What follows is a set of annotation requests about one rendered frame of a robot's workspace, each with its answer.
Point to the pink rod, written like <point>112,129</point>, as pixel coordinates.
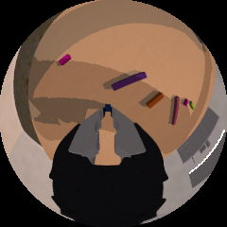
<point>176,108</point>

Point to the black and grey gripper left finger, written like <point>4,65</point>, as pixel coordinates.
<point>82,140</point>

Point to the purple rod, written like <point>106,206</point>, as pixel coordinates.
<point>129,80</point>

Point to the orange rod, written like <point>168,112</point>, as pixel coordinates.
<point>155,100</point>

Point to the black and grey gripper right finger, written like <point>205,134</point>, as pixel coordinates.
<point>132,141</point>

